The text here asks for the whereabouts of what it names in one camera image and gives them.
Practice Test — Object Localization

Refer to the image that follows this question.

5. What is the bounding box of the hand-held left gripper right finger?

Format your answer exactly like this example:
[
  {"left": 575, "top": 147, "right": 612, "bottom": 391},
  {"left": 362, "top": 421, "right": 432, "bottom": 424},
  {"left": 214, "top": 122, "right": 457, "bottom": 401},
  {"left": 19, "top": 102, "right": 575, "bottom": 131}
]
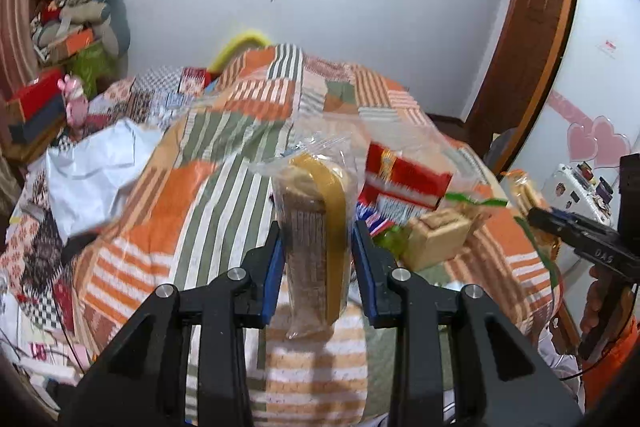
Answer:
[{"left": 351, "top": 219, "right": 583, "bottom": 427}]

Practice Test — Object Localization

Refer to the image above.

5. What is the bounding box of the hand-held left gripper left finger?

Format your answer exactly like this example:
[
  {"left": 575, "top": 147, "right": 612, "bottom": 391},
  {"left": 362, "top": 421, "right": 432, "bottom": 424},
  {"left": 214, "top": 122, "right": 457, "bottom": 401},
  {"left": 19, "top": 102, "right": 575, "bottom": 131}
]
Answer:
[{"left": 60, "top": 221, "right": 286, "bottom": 427}]

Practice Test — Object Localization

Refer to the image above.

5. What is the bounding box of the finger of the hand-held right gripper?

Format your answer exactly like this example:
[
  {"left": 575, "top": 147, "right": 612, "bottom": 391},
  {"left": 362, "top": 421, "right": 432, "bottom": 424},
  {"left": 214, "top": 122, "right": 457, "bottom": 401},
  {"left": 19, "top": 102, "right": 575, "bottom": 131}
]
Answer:
[{"left": 527, "top": 206, "right": 593, "bottom": 253}]

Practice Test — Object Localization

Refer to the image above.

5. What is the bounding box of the clear-wrapped biscuit packet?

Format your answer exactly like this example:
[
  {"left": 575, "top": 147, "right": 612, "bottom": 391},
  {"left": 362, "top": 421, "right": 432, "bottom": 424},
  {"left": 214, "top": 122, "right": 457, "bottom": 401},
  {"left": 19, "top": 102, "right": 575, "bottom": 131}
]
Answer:
[{"left": 502, "top": 169, "right": 551, "bottom": 218}]

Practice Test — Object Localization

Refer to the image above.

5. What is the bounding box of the clear biscuit packet yellow band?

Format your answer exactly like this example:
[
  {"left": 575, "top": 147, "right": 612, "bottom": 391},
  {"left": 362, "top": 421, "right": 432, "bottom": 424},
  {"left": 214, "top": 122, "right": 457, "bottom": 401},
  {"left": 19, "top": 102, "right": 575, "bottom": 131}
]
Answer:
[{"left": 250, "top": 132, "right": 368, "bottom": 340}]

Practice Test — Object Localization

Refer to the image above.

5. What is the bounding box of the clear plastic box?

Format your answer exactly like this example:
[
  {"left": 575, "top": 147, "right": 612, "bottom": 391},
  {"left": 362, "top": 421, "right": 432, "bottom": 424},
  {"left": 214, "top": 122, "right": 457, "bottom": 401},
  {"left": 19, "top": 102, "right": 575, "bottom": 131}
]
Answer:
[{"left": 295, "top": 109, "right": 508, "bottom": 270}]

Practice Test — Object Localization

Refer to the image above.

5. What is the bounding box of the person's right forearm orange sleeve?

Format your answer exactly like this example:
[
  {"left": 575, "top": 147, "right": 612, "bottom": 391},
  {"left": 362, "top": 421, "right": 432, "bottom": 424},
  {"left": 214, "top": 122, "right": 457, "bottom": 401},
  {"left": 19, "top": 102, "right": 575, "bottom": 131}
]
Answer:
[{"left": 582, "top": 317, "right": 640, "bottom": 413}]

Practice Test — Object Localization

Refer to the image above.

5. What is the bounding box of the person's right hand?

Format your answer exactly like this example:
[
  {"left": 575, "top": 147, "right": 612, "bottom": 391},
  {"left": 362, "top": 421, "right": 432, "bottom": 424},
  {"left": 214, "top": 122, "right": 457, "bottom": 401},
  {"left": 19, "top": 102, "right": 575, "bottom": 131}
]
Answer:
[{"left": 579, "top": 266, "right": 606, "bottom": 335}]

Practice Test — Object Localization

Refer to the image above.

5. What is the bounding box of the white stickered case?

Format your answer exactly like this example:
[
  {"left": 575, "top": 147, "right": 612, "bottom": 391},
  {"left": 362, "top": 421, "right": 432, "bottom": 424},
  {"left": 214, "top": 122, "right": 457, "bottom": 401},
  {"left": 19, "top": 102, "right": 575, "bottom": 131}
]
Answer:
[{"left": 540, "top": 162, "right": 621, "bottom": 218}]

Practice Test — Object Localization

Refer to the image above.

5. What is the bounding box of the green jelly cup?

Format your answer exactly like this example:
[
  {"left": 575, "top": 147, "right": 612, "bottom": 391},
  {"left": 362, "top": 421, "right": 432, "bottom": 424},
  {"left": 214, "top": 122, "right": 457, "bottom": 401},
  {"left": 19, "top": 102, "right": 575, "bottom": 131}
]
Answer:
[{"left": 372, "top": 224, "right": 413, "bottom": 258}]

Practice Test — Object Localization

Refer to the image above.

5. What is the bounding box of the blue snack packet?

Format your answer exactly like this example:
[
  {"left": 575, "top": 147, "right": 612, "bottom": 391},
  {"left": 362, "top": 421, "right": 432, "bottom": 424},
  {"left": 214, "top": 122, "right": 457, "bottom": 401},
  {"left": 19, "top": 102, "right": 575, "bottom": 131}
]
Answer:
[{"left": 355, "top": 202, "right": 396, "bottom": 233}]

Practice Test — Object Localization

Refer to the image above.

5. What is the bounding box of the tan cake packet green label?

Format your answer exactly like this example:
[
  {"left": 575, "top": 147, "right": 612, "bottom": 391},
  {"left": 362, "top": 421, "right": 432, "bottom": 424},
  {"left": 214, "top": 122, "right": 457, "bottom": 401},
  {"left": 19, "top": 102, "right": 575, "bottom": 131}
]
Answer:
[{"left": 402, "top": 192, "right": 508, "bottom": 273}]

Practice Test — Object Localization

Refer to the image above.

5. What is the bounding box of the pink heart sticker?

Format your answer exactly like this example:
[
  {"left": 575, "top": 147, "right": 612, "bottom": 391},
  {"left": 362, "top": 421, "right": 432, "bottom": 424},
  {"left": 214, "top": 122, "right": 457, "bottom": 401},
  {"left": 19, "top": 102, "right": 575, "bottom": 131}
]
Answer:
[{"left": 567, "top": 116, "right": 631, "bottom": 168}]

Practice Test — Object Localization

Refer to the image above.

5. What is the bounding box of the grey chair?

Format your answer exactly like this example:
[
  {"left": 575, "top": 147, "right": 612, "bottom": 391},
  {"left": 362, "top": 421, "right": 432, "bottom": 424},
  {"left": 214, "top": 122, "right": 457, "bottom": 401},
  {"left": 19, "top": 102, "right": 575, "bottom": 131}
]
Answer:
[{"left": 482, "top": 127, "right": 518, "bottom": 175}]

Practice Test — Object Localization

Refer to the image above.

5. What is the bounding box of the red snack packet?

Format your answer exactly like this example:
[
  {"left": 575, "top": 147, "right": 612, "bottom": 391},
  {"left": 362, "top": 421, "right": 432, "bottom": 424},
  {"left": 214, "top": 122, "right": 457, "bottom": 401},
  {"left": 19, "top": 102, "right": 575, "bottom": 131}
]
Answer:
[{"left": 360, "top": 142, "right": 453, "bottom": 212}]

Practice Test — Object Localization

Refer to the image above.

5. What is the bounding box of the orange green patchwork blanket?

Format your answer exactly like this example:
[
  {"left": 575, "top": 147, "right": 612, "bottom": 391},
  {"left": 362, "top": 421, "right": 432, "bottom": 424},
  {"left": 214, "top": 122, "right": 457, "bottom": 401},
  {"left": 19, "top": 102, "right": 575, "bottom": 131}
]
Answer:
[{"left": 70, "top": 44, "right": 566, "bottom": 427}]

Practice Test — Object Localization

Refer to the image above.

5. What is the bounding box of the wooden wardrobe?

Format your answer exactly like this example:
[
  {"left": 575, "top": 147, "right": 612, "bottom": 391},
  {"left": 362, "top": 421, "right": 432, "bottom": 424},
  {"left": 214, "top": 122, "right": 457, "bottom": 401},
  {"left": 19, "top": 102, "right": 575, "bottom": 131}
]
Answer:
[{"left": 465, "top": 0, "right": 586, "bottom": 178}]

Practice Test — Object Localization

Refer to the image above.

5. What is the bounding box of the white cloth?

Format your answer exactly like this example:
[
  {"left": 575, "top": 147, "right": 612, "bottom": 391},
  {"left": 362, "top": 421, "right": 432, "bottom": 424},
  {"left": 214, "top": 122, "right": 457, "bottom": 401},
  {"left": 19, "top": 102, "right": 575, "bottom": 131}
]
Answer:
[{"left": 45, "top": 119, "right": 166, "bottom": 238}]

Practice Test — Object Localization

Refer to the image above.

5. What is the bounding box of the checkered patchwork sheet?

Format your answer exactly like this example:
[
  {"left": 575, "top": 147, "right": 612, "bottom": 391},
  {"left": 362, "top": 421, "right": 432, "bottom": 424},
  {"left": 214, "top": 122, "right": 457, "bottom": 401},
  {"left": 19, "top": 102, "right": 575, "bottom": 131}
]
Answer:
[{"left": 0, "top": 64, "right": 216, "bottom": 388}]

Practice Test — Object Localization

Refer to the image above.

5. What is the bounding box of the white wardrobe door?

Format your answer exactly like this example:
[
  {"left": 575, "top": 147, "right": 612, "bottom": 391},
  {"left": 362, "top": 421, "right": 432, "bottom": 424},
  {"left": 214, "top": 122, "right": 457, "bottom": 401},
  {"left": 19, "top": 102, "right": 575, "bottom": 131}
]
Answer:
[{"left": 510, "top": 0, "right": 640, "bottom": 268}]

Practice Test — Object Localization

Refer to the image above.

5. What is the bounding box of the yellow cushion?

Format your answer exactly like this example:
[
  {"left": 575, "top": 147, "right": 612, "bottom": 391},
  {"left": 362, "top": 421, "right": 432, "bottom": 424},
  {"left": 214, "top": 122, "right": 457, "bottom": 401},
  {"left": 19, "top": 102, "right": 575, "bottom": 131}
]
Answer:
[{"left": 207, "top": 29, "right": 273, "bottom": 75}]

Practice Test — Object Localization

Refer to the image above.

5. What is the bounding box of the pink plush toy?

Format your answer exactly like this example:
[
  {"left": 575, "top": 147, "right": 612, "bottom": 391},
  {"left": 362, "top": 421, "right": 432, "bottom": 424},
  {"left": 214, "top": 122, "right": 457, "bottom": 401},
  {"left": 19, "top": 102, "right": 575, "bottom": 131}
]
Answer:
[{"left": 57, "top": 74, "right": 91, "bottom": 128}]

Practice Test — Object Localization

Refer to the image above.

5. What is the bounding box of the green bag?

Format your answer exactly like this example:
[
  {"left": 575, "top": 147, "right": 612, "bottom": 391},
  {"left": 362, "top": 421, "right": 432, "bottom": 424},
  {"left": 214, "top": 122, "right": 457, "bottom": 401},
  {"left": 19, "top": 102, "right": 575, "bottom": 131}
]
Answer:
[{"left": 67, "top": 42, "right": 118, "bottom": 100}]

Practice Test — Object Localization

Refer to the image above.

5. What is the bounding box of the dark blue box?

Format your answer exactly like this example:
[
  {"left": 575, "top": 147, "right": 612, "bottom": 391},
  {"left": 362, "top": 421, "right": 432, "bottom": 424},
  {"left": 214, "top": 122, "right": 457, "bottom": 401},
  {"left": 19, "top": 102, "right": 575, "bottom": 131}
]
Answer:
[{"left": 7, "top": 102, "right": 68, "bottom": 145}]

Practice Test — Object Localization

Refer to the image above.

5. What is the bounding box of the grey plush cushion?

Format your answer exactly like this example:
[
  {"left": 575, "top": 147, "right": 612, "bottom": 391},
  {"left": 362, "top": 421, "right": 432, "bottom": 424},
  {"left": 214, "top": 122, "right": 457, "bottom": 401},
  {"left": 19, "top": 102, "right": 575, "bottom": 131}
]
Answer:
[{"left": 92, "top": 0, "right": 132, "bottom": 58}]

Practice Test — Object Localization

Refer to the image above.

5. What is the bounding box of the red box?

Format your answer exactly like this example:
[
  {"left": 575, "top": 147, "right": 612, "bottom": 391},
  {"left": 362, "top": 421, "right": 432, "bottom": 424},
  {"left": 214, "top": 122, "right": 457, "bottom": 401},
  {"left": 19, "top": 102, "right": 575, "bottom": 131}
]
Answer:
[{"left": 7, "top": 69, "right": 66, "bottom": 120}]

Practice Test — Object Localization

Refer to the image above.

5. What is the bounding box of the orange box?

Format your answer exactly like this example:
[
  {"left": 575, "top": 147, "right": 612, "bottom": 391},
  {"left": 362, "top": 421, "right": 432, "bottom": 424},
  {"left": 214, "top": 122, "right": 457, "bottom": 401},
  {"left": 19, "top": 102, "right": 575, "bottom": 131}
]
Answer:
[{"left": 47, "top": 29, "right": 96, "bottom": 60}]

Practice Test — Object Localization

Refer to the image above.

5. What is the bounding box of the pile of folded clothes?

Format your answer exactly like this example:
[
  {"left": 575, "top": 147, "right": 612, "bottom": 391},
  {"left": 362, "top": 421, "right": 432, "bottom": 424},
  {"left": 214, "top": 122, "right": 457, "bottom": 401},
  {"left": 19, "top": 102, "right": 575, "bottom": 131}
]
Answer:
[{"left": 30, "top": 0, "right": 113, "bottom": 48}]

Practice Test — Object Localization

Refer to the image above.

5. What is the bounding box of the red striped curtain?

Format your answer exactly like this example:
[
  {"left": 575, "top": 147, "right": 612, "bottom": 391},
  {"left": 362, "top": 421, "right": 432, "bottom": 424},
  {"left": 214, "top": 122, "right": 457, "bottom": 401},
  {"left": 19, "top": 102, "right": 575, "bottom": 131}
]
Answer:
[{"left": 0, "top": 0, "right": 76, "bottom": 108}]

